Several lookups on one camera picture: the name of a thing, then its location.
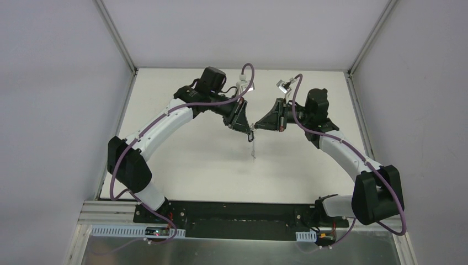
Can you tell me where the key with black tag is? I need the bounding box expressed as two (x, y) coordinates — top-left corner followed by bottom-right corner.
(248, 123), (257, 143)

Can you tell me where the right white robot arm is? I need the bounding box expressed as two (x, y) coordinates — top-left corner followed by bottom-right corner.
(253, 88), (405, 226)

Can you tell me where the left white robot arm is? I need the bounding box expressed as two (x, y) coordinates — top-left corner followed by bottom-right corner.
(107, 63), (254, 224)

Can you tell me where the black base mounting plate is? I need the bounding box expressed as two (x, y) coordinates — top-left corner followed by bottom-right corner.
(133, 200), (349, 241)

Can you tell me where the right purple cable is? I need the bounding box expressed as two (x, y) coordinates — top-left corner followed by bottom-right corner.
(291, 73), (408, 256)

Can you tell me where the purple cable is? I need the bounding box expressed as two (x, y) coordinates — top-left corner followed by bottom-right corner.
(109, 62), (255, 256)
(291, 73), (408, 256)

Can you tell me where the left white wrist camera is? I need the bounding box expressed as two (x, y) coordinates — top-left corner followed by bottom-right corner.
(236, 74), (255, 96)

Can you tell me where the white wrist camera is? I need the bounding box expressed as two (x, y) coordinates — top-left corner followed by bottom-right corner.
(236, 74), (255, 96)
(276, 78), (296, 103)

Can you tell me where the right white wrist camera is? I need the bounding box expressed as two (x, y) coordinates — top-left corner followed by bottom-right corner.
(276, 78), (296, 103)

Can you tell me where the right white cable duct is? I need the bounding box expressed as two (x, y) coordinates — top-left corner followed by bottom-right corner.
(295, 230), (317, 242)

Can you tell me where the white cable duct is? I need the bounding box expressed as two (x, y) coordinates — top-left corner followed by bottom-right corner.
(295, 230), (317, 242)
(90, 225), (186, 239)

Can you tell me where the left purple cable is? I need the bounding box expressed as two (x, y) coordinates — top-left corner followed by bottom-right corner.
(109, 62), (255, 256)

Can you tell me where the aluminium frame rail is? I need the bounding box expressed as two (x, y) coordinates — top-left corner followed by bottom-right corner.
(78, 201), (137, 225)

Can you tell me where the left white cable duct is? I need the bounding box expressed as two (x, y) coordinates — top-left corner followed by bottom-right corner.
(90, 225), (186, 239)

